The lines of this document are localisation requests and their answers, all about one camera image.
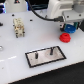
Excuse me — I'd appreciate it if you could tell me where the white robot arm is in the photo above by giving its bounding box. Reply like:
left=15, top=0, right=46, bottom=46
left=47, top=0, right=84, bottom=33

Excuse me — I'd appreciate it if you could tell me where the red gear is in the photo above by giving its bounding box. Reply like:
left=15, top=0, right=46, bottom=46
left=59, top=33, right=71, bottom=43

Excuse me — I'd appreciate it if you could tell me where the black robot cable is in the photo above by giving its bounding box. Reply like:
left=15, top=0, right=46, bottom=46
left=25, top=0, right=64, bottom=22

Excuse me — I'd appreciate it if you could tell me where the beige multi-pin connector block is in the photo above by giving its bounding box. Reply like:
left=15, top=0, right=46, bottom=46
left=13, top=18, right=25, bottom=37

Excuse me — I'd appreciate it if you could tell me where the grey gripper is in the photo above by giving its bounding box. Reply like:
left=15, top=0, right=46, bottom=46
left=62, top=10, right=84, bottom=33

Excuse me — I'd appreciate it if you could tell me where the black framed peg base plate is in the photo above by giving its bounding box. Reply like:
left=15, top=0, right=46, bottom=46
left=26, top=46, right=66, bottom=68

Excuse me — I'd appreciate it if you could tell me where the blue gear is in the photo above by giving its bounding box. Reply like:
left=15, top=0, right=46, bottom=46
left=66, top=24, right=76, bottom=33

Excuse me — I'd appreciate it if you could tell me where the right metal peg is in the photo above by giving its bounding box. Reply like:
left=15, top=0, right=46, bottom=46
left=49, top=47, right=55, bottom=56

